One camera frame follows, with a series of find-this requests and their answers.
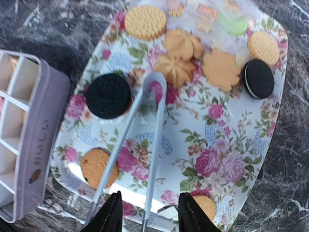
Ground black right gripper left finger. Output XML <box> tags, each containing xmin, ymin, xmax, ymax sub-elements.
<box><xmin>82</xmin><ymin>191</ymin><xmax>123</xmax><ymax>232</ymax></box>

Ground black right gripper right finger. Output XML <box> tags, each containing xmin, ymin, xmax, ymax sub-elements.
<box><xmin>178</xmin><ymin>192</ymin><xmax>220</xmax><ymax>232</ymax></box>

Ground silver metal tongs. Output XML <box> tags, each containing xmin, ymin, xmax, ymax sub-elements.
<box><xmin>85</xmin><ymin>72</ymin><xmax>167</xmax><ymax>232</ymax></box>

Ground silver divided cookie tin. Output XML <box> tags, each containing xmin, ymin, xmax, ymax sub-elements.
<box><xmin>0</xmin><ymin>50</ymin><xmax>70</xmax><ymax>223</ymax></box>

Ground round orange cookie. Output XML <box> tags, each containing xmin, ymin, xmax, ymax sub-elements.
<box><xmin>193</xmin><ymin>195</ymin><xmax>217</xmax><ymax>221</ymax></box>

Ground orange chip cookie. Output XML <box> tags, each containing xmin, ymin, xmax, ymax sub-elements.
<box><xmin>81</xmin><ymin>148</ymin><xmax>110</xmax><ymax>189</ymax></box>

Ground floral cookie tray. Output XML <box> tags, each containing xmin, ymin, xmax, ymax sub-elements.
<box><xmin>51</xmin><ymin>0</ymin><xmax>288</xmax><ymax>232</ymax></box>

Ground black chocolate sandwich cookie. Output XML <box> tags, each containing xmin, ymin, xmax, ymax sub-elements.
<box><xmin>85</xmin><ymin>73</ymin><xmax>131</xmax><ymax>119</ymax></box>

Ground orange swirl cookie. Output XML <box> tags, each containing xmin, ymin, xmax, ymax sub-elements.
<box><xmin>162</xmin><ymin>29</ymin><xmax>204</xmax><ymax>61</ymax></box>
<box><xmin>154</xmin><ymin>54</ymin><xmax>197</xmax><ymax>88</ymax></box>

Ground orange maple leaf cookie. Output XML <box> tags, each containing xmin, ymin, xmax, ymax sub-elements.
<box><xmin>202</xmin><ymin>49</ymin><xmax>241</xmax><ymax>92</ymax></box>

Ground tan sandwich biscuit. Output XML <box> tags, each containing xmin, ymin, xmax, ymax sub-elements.
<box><xmin>125</xmin><ymin>5</ymin><xmax>168</xmax><ymax>41</ymax></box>
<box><xmin>248</xmin><ymin>31</ymin><xmax>280</xmax><ymax>66</ymax></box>

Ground green macaron cookie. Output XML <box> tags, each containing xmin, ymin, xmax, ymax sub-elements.
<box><xmin>228</xmin><ymin>17</ymin><xmax>249</xmax><ymax>36</ymax></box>

